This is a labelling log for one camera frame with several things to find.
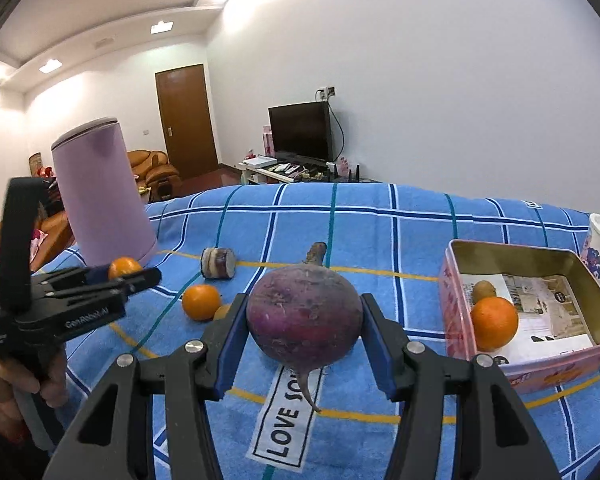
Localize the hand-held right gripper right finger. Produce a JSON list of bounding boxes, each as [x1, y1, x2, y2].
[[360, 294, 563, 480]]

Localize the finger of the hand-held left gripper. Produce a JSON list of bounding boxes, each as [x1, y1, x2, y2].
[[50, 266, 163, 311], [30, 266, 113, 289]]

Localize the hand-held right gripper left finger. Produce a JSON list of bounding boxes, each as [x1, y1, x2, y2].
[[42, 292, 251, 480]]

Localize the small orange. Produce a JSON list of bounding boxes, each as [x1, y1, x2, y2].
[[181, 284, 223, 322], [108, 256, 144, 281]]

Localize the purple beetroot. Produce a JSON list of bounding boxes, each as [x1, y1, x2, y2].
[[245, 241, 365, 413]]

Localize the pink tin box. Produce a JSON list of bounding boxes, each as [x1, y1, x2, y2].
[[439, 240, 600, 396]]

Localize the cut taro piece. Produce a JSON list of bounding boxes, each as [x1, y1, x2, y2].
[[200, 246, 237, 280]]

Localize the person's left hand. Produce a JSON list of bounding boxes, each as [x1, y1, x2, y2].
[[0, 349, 70, 409]]

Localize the orange leather armchair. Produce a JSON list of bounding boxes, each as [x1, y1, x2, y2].
[[0, 205, 77, 286]]

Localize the orange leather sofa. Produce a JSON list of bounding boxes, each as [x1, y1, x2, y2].
[[129, 149, 183, 200]]

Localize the blue plaid blanket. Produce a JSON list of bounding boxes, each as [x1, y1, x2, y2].
[[27, 182, 600, 480]]

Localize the large orange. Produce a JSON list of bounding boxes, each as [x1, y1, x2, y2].
[[470, 296, 520, 352]]

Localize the brown kiwi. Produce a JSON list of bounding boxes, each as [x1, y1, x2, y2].
[[472, 280, 497, 306]]

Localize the white television stand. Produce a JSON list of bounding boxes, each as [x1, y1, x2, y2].
[[237, 157, 381, 187]]

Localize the brown wooden door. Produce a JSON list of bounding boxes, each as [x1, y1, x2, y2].
[[155, 63, 220, 180]]

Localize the newspaper lining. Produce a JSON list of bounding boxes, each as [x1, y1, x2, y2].
[[462, 272, 597, 363]]

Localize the black television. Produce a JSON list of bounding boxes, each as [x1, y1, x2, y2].
[[268, 101, 336, 162]]

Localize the black power cable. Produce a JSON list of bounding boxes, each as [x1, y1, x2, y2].
[[328, 96, 346, 163]]

